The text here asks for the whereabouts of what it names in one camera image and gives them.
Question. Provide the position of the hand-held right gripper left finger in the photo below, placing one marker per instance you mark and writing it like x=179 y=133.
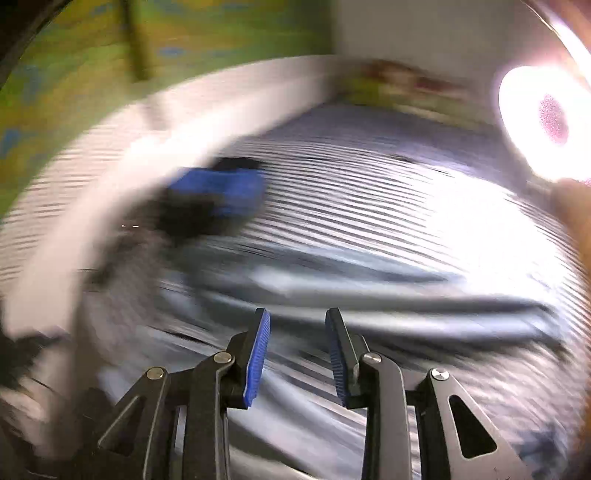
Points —
x=258 y=355

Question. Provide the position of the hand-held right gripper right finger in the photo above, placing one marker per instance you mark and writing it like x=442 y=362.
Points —
x=336 y=355

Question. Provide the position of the light blue denim jeans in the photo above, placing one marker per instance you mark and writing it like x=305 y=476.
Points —
x=369 y=304

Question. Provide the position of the black folded clothes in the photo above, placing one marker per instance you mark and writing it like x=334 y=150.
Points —
x=194 y=221

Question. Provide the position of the striped bed quilt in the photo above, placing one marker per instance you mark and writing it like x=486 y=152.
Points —
x=392 y=203

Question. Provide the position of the blue and black folded garment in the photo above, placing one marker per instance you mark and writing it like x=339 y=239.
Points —
x=221 y=189

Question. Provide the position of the green floral folded blanket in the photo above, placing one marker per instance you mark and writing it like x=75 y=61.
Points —
x=406 y=87

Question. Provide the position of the white bed frame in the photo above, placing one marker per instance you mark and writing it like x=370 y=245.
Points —
x=92 y=184

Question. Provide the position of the green wall map poster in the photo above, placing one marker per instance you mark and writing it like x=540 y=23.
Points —
x=207 y=37

